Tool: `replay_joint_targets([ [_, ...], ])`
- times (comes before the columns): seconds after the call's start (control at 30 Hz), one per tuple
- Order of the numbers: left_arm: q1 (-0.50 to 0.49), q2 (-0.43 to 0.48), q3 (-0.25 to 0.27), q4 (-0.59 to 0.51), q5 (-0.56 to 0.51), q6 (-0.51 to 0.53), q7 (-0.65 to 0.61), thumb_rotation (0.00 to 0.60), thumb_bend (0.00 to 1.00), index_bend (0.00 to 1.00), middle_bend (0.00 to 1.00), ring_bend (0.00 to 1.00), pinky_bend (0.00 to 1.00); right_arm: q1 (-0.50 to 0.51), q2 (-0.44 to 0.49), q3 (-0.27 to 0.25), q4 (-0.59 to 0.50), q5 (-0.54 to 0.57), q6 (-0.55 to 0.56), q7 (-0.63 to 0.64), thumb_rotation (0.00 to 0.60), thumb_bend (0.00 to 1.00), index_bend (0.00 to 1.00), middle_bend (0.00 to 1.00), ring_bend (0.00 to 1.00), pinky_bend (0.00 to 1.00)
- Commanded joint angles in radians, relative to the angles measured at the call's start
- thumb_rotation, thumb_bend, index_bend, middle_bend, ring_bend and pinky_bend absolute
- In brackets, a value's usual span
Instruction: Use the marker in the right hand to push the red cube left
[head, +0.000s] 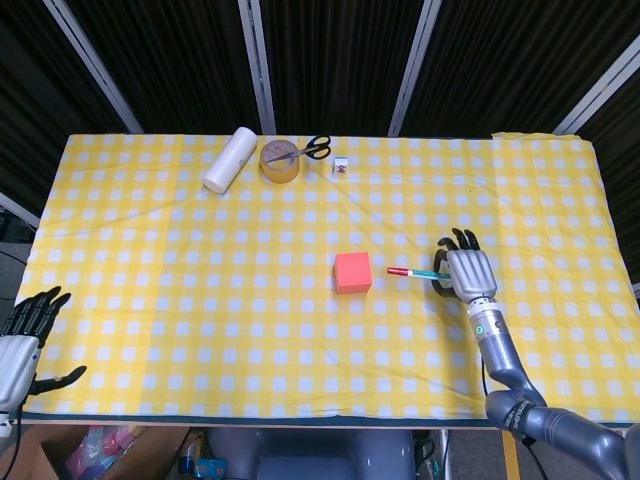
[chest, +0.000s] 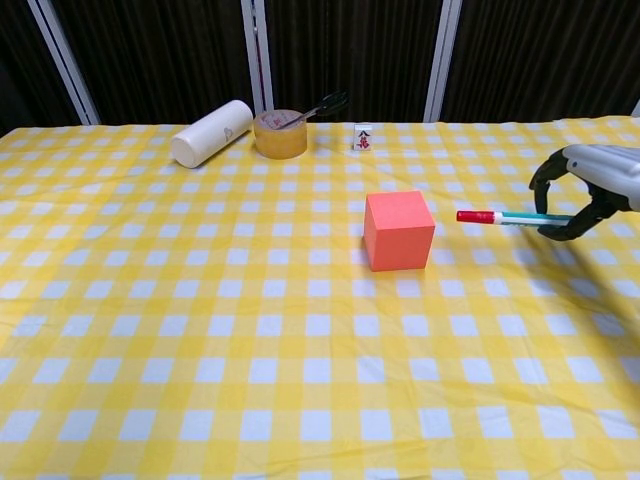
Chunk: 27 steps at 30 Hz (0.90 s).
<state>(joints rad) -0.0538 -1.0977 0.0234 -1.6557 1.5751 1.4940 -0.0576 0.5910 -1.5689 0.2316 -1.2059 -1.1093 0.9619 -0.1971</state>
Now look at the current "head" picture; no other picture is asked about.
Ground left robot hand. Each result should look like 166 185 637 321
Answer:
0 285 89 413

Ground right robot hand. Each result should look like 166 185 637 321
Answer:
431 227 499 304

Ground red green white marker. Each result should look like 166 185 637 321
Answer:
385 266 452 280

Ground pink cube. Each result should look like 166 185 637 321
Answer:
333 252 374 295

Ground cardboard box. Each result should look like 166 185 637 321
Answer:
0 424 192 480

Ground yellow checkered tablecloth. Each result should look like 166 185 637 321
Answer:
18 130 640 425

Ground grey robot torso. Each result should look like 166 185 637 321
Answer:
205 426 417 480

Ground black curtain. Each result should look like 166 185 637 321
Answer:
0 0 640 216

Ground white cylindrical roll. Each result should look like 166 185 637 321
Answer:
201 126 258 195

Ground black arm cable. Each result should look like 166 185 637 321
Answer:
479 355 549 480

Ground aluminium frame post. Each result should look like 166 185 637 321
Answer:
41 0 145 135
386 0 444 137
0 191 42 229
551 33 640 136
236 0 279 136

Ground black handled scissors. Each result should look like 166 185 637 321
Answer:
264 134 333 164

